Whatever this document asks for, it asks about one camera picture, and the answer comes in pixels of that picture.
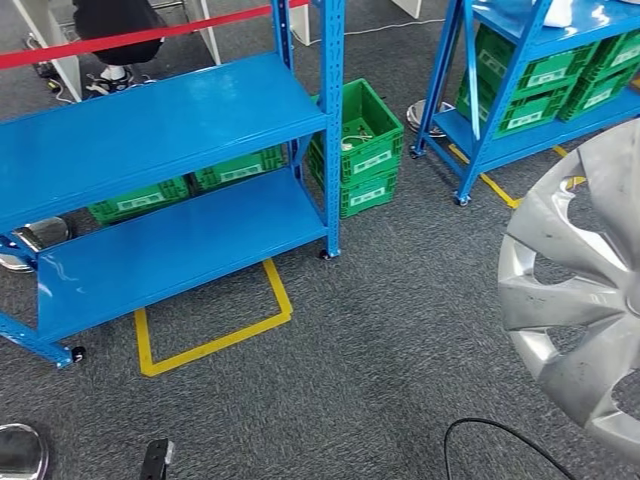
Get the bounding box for silver plastic wheel hubcap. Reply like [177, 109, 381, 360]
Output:
[497, 117, 640, 465]

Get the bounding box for blue metal shelf rack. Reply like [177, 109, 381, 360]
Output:
[410, 0, 640, 208]
[0, 0, 346, 370]

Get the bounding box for white plastic part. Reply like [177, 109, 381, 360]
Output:
[542, 0, 574, 29]

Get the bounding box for green plastic crate with label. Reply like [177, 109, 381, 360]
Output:
[87, 177, 192, 227]
[557, 62, 640, 124]
[454, 69, 571, 140]
[475, 25, 599, 101]
[582, 29, 640, 86]
[340, 168, 399, 221]
[192, 145, 285, 195]

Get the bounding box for open green plastic crate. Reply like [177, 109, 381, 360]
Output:
[307, 78, 405, 188]

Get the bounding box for white desk side panel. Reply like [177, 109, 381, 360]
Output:
[290, 3, 312, 46]
[12, 0, 84, 104]
[389, 0, 423, 20]
[182, 0, 222, 66]

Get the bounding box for yellow floor tape square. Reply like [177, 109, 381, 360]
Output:
[447, 142, 587, 211]

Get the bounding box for red barrier belt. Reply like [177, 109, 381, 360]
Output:
[0, 0, 310, 72]

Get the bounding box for person seated at desk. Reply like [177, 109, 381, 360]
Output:
[72, 0, 168, 94]

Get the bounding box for white floor cable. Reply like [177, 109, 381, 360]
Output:
[292, 18, 446, 48]

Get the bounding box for black cable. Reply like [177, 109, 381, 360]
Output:
[444, 418, 578, 480]

